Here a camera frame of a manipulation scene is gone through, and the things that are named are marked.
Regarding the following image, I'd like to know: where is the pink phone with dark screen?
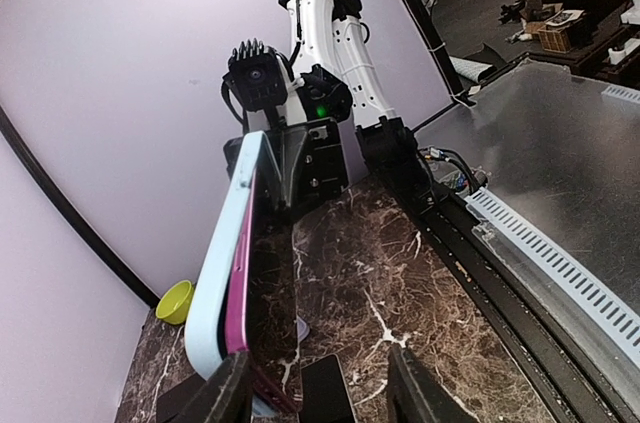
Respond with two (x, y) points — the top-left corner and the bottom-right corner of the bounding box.
(225, 170), (303, 413)

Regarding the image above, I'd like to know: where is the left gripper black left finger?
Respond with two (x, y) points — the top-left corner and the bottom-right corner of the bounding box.
(173, 352), (253, 423)

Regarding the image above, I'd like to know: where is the green bowl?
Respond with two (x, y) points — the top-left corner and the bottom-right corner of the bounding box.
(155, 280), (195, 326)

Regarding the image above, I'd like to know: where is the white slotted cable duct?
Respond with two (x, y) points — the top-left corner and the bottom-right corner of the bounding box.
(465, 188), (639, 364)

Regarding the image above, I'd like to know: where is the black front rail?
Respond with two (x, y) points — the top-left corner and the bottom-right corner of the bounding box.
(373, 169), (639, 422)

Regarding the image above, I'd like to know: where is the silver phone with dark screen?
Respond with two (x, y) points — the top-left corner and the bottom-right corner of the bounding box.
(299, 354), (356, 423)

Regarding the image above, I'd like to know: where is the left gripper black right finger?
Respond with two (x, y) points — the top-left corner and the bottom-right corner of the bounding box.
(387, 344), (477, 423)

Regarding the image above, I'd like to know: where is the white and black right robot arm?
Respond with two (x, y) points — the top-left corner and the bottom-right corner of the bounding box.
(221, 0), (419, 222)

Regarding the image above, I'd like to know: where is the black frame post right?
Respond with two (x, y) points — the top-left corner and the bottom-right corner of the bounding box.
(1, 108), (160, 308)

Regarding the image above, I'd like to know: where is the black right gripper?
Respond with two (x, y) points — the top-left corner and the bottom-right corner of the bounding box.
(223, 118), (348, 223)

